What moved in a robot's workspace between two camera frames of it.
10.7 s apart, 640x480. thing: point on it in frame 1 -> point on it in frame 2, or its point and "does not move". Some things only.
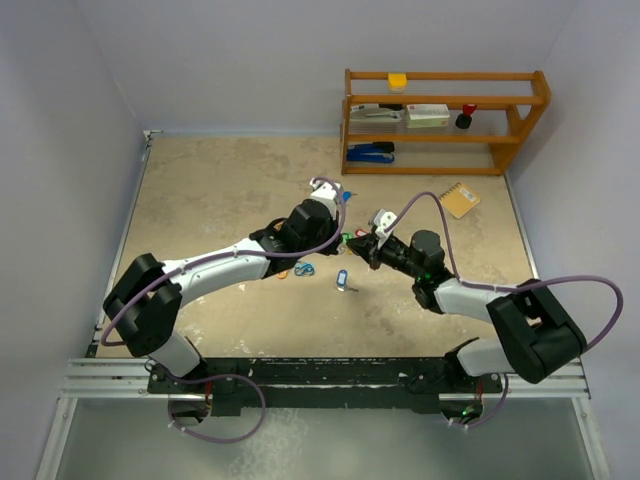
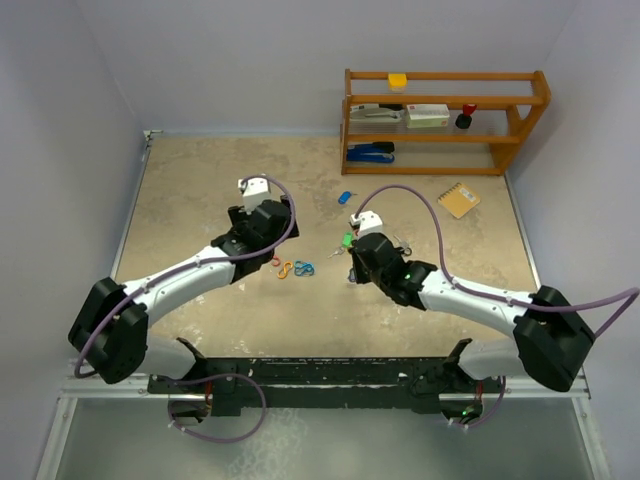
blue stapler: (377, 152) does not move
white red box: (427, 115) does not move
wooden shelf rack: (437, 122) does not move
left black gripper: (331, 248) -> (239, 218)
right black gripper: (368, 248) -> (360, 276)
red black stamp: (463, 121) does not move
